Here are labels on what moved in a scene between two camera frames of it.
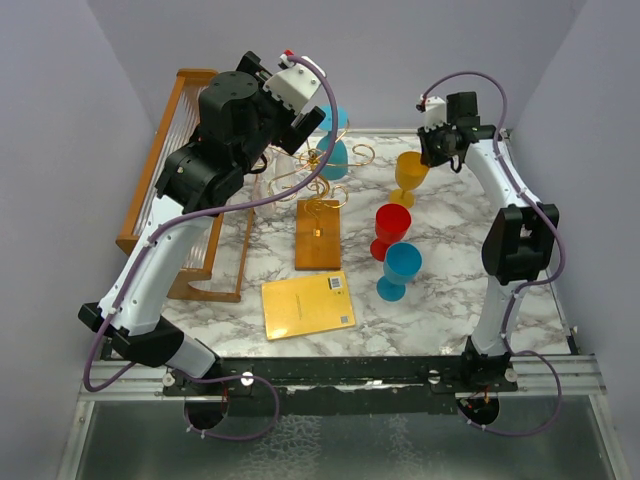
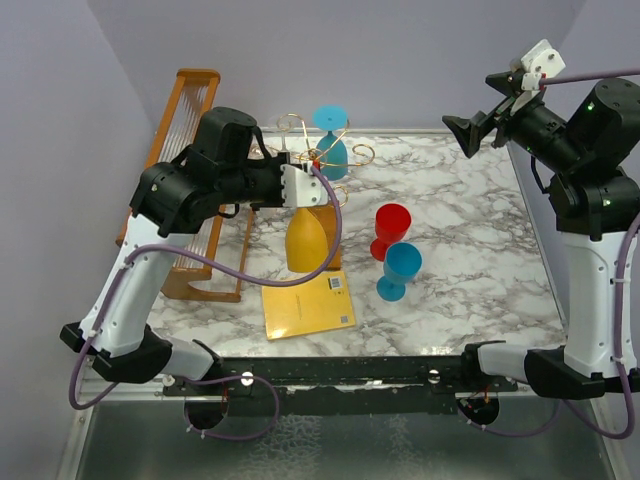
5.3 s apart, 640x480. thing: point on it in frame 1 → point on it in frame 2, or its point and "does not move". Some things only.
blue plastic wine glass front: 401,266 does not move
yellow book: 308,305 does not move
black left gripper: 252,63 → 275,164
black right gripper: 427,158 → 470,131
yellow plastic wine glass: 409,173 → 310,238
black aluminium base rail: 355,386 does not move
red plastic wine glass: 392,222 does not move
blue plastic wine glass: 337,163 does not move
